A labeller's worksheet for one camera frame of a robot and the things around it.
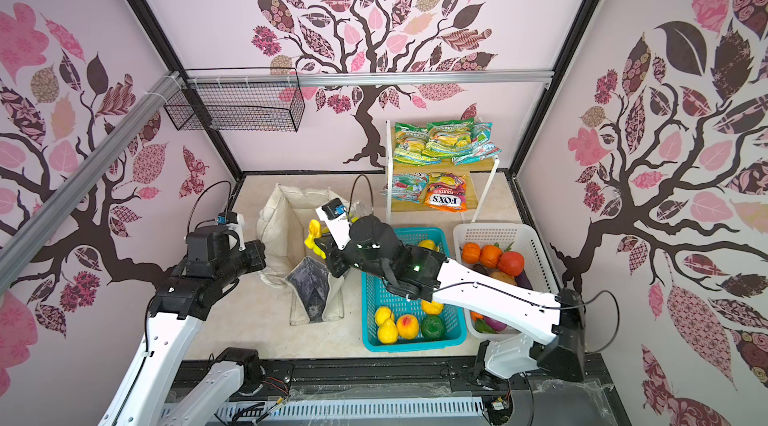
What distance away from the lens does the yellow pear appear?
76 cm

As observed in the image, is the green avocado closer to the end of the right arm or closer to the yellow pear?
the yellow pear

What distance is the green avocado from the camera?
78 centimetres
